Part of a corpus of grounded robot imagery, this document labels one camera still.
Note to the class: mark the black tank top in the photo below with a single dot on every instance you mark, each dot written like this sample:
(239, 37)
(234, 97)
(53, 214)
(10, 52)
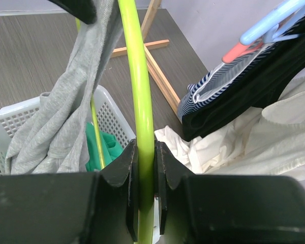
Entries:
(259, 85)

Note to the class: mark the pink hanger with striped top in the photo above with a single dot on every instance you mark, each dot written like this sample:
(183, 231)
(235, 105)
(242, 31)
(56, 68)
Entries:
(239, 50)

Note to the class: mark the grey tank top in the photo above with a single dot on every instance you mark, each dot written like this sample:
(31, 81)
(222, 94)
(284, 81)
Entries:
(53, 140)

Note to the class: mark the white tank top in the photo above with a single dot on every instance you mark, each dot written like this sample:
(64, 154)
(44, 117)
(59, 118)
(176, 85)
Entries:
(260, 141)

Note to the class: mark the green tank top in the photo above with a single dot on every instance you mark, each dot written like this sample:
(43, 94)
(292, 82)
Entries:
(110, 146)

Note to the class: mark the light blue hanger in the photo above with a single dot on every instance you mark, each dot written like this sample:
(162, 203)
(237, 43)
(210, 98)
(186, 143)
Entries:
(272, 19)

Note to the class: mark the blue striped tank top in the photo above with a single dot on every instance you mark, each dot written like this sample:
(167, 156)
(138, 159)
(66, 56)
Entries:
(213, 84)

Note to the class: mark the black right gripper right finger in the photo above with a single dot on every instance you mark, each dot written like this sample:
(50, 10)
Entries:
(197, 208)

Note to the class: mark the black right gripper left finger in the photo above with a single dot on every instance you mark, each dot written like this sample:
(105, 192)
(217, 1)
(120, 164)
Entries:
(46, 208)

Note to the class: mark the white plastic laundry basket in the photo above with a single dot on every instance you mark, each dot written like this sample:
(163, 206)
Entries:
(110, 120)

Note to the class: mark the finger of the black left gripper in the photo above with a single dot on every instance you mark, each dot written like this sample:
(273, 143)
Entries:
(84, 10)

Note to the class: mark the lime green hanger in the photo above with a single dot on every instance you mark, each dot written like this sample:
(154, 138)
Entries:
(139, 89)

